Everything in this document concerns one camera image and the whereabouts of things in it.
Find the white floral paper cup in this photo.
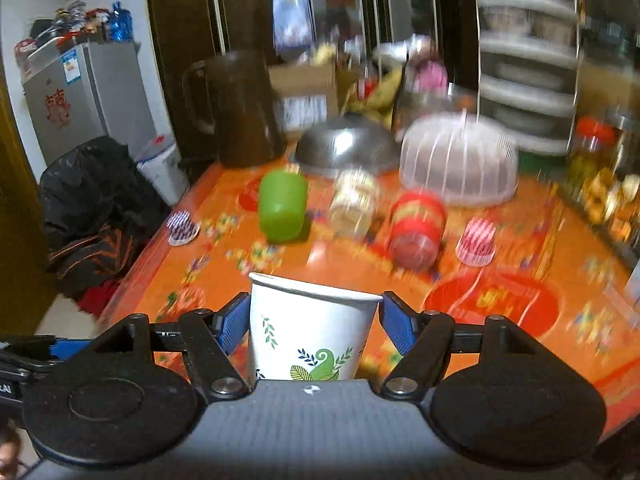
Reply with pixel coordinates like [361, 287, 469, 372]
[248, 272, 383, 382]

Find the clear cup with red band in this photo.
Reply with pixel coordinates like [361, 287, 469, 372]
[387, 190, 447, 272]

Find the green plastic cup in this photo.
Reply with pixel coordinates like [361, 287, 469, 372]
[258, 170, 308, 244]

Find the clear cup with yellow band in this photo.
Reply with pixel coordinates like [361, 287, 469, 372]
[328, 169, 382, 240]

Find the red checkered cupcake liner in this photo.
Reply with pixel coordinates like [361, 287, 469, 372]
[456, 218, 497, 268]

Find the purple polka dot cupcake liner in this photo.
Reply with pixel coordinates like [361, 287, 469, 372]
[166, 210, 200, 247]

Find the white mesh food cover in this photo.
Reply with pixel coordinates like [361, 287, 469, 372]
[399, 112, 518, 207]

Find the steel colander bowl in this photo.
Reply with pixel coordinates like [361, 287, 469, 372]
[291, 114, 400, 179]

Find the steel basin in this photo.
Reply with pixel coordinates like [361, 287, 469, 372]
[393, 84, 477, 141]

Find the tray of dried food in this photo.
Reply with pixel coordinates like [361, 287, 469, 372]
[560, 166, 639, 269]

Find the yellow-green cloth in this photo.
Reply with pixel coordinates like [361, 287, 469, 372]
[342, 67, 405, 130]

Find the brown plastic pitcher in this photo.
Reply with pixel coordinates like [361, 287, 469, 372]
[182, 50, 286, 168]

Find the jar with red lid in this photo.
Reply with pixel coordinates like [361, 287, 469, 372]
[566, 116, 616, 197]

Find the cardboard box with label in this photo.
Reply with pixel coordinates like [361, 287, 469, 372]
[269, 64, 338, 140]

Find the pink cloth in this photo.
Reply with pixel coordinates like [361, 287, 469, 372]
[413, 61, 448, 92]

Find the grey mini fridge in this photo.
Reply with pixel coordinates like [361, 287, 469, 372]
[23, 42, 156, 165]

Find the blue water bottle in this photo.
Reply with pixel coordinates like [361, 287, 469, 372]
[106, 1, 134, 42]

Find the blue white plastic bag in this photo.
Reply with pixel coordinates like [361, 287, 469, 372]
[271, 0, 314, 53]

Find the white tiered dish rack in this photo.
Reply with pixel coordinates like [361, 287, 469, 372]
[475, 0, 582, 156]

